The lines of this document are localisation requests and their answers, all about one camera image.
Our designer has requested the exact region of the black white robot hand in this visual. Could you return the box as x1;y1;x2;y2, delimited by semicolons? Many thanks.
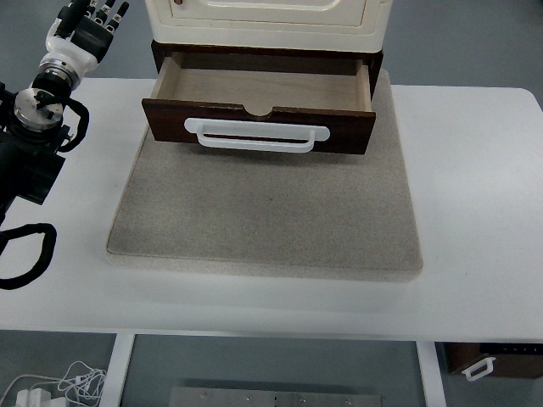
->
45;1;130;71

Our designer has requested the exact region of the dark wooden drawer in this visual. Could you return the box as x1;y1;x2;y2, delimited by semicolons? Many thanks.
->
142;53;376;154

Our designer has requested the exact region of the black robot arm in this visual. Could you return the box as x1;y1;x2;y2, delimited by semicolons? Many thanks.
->
1;59;90;220

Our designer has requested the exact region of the beige fabric pad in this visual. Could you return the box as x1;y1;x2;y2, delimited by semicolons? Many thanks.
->
106;71;423;282

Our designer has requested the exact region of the left white table leg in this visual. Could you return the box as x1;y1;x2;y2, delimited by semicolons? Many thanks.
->
98;333;136;407

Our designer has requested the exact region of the white table leg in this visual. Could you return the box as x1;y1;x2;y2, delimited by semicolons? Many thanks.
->
98;333;136;407
416;341;446;407

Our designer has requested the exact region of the white power adapter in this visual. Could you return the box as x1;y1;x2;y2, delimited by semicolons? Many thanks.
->
15;388;52;407

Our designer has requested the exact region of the right white table leg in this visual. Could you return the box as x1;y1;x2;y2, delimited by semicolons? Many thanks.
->
416;341;446;407

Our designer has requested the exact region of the brown wooden box on floor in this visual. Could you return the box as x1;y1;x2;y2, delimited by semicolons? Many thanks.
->
444;343;542;382

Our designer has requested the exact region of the dark wooden cabinet frame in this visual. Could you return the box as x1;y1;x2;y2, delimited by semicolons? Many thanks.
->
151;40;383;93

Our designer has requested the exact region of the white drawer handle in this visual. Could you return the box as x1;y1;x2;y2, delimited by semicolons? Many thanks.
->
184;118;330;153

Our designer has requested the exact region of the black cable loop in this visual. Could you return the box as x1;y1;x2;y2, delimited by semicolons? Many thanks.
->
0;222;58;291

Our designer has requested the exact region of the white cable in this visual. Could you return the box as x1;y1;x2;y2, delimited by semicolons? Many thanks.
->
0;360;108;407

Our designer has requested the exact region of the white handle on floor box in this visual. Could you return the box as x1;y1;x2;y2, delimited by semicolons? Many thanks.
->
461;356;495;382

